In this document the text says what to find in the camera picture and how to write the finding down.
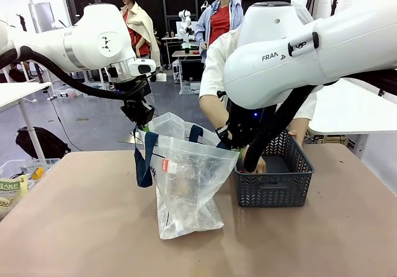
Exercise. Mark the black backpack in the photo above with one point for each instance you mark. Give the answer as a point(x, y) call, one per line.
point(43, 142)

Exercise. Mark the dark background desk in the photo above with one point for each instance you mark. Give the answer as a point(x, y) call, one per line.
point(186, 53)

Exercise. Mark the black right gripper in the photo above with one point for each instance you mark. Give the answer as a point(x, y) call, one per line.
point(243, 128)

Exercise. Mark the white side table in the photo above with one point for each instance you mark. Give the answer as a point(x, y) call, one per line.
point(356, 112)

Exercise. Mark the yellow green snack packet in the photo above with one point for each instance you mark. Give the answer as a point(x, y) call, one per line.
point(10, 190)

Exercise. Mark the clear floor storage bins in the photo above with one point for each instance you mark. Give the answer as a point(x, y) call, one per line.
point(66, 91)

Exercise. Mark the person in blue shirt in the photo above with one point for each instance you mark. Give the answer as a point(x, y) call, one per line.
point(218, 22)

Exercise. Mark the translucent white shopping bag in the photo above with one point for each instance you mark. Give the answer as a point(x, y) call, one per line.
point(192, 171)

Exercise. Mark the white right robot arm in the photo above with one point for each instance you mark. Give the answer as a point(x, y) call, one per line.
point(310, 56)

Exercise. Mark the mannequin in beige coat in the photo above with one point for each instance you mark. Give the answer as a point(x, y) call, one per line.
point(141, 25)

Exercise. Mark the person's left hand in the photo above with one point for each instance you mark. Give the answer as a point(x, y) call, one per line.
point(293, 134)

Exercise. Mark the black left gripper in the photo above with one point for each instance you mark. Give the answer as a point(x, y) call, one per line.
point(138, 112)

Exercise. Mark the clear plastic storage bin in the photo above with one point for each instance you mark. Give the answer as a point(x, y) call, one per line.
point(24, 165)

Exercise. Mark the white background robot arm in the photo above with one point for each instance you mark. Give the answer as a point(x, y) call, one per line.
point(186, 20)

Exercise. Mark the dark grey plastic basket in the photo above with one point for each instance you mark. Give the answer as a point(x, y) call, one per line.
point(273, 190)

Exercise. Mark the white floor crate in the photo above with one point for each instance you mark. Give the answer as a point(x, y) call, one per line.
point(191, 88)

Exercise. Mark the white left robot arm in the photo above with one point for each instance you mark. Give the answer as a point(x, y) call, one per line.
point(93, 41)

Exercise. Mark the person's right forearm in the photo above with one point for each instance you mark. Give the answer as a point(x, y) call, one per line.
point(214, 115)

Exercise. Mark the white height-adjustable table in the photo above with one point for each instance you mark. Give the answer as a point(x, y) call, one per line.
point(18, 93)

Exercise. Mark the person's right hand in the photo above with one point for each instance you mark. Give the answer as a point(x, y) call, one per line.
point(261, 166)

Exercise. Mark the flat metal floor plate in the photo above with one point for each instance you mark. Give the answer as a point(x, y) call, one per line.
point(130, 138)

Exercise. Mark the small yellow box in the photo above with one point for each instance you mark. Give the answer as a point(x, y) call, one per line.
point(38, 173)

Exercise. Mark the person's left forearm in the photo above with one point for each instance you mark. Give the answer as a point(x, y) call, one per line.
point(301, 128)

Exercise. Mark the person in white t-shirt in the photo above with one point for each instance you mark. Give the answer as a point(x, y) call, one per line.
point(217, 59)

